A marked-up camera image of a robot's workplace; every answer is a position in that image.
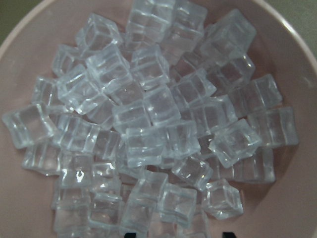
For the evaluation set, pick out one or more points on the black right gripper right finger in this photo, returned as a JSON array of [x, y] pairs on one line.
[[228, 235]]

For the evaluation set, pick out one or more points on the pile of clear ice cubes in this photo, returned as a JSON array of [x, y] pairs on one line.
[[146, 128]]

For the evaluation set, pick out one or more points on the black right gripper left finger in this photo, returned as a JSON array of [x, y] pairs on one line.
[[130, 235]]

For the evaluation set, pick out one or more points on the pink bowl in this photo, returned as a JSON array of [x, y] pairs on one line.
[[285, 209]]

